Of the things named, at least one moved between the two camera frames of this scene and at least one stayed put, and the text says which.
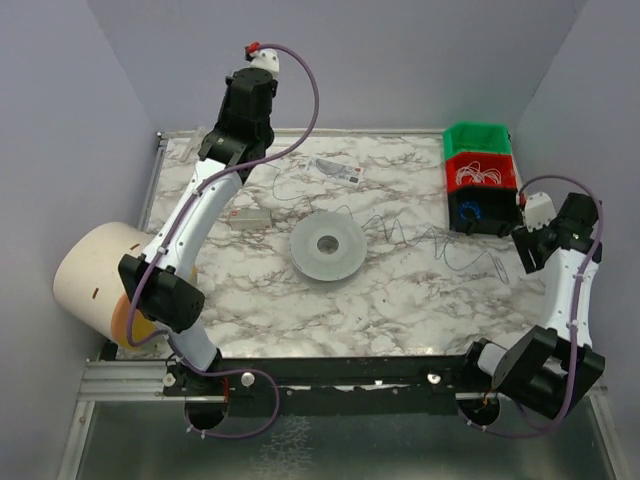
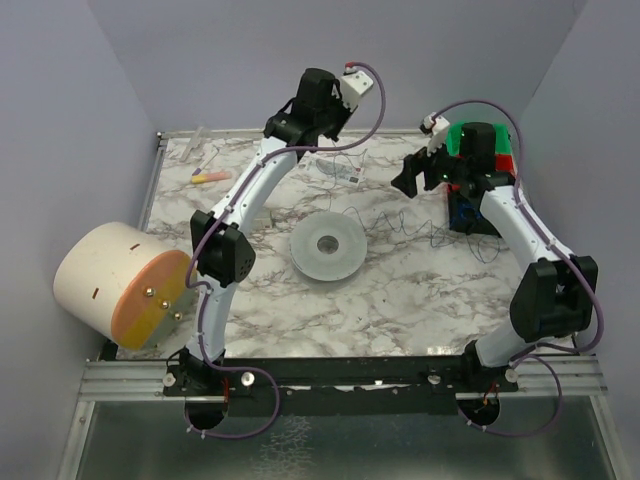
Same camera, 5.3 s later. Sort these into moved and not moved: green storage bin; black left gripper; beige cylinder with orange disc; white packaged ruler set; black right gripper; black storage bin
Moved: black left gripper; black right gripper
Not moved: beige cylinder with orange disc; black storage bin; white packaged ruler set; green storage bin
